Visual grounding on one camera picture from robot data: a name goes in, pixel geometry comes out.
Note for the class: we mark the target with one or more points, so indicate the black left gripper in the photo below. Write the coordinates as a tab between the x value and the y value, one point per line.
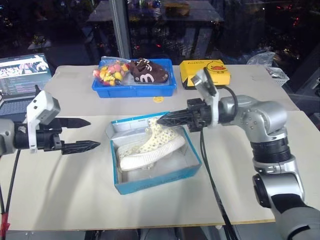
47	140

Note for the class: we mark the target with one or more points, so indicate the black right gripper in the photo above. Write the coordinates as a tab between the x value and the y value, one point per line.
197	117

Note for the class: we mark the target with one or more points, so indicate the white knit sneaker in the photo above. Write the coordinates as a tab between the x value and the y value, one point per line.
155	147

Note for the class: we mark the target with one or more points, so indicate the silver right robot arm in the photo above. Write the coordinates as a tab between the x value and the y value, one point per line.
265	115

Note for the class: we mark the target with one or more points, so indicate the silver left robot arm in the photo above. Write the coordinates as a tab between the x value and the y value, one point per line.
6	136

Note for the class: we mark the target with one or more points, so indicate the blue cardboard shoebox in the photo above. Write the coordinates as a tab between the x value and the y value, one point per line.
160	180

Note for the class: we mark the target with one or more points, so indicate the open laptop computer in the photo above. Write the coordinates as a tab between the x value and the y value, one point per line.
22	75

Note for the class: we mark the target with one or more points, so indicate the small yellow round sticker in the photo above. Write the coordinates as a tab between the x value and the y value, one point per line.
158	100

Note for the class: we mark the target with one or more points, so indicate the blue plastic bin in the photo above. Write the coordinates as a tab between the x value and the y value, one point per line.
135	91

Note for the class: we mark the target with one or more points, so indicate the yellow duck print box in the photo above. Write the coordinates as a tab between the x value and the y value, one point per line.
207	72

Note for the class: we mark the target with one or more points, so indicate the brown printed fabric pouch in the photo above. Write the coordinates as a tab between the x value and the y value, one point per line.
147	71

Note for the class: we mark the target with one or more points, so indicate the bag of colourful candy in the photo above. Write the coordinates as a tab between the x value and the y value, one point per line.
110	73

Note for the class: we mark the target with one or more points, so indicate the clear crumpled plastic bag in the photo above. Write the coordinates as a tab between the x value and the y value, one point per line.
262	61

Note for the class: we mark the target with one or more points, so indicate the grey metal window pillar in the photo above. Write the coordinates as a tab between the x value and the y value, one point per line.
122	27

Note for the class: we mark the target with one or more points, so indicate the yellow item on background table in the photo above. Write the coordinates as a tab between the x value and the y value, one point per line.
177	10

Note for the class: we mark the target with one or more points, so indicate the white plastic mesh basket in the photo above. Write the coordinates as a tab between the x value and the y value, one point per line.
278	76

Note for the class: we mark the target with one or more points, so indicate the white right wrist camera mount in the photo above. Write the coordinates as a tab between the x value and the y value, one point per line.
206	85

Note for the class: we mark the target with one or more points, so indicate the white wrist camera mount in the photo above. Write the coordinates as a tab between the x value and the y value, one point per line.
206	85
42	106

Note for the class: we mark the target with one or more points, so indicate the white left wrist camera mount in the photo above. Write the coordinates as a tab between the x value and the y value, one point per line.
42	106

